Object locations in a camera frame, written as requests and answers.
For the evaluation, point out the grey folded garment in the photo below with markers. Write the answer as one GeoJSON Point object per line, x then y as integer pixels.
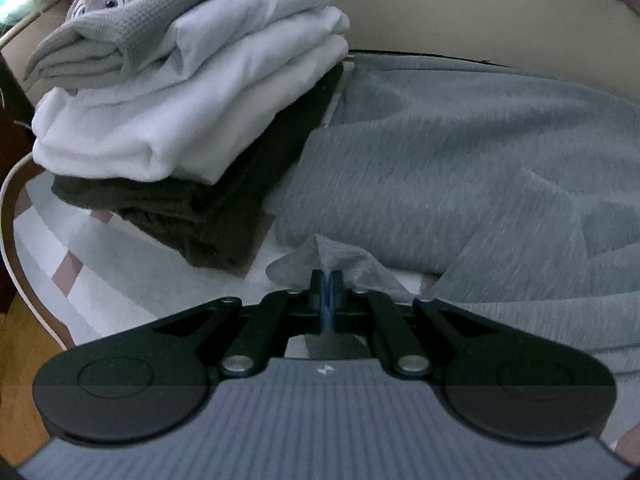
{"type": "Point", "coordinates": [125, 25]}

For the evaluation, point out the dark olive folded garment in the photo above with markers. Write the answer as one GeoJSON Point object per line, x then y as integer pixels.
{"type": "Point", "coordinates": [210, 215]}

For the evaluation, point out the white folded garment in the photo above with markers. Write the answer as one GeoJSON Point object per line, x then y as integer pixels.
{"type": "Point", "coordinates": [165, 105]}

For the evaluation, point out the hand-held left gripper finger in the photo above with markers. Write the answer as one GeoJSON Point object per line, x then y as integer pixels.
{"type": "Point", "coordinates": [334, 305]}
{"type": "Point", "coordinates": [322, 305]}

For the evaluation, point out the grey sweatpants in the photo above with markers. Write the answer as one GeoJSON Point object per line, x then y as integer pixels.
{"type": "Point", "coordinates": [450, 160]}

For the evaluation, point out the striped checkered rug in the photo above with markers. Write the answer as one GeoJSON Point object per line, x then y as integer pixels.
{"type": "Point", "coordinates": [75, 260]}

